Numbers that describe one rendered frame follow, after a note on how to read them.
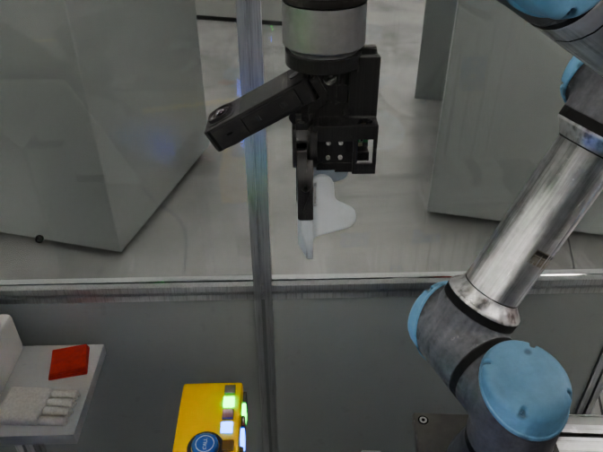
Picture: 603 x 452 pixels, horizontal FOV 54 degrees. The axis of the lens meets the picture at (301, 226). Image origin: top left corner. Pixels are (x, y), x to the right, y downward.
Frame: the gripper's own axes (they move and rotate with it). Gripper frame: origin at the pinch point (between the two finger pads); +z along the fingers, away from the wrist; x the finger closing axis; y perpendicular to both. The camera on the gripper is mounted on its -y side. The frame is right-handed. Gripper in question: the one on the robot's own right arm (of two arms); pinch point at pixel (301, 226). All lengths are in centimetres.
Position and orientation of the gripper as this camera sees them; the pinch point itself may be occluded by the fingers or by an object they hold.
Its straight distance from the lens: 65.4
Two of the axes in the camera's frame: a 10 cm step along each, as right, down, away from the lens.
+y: 10.0, -0.2, 0.2
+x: -0.3, -5.8, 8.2
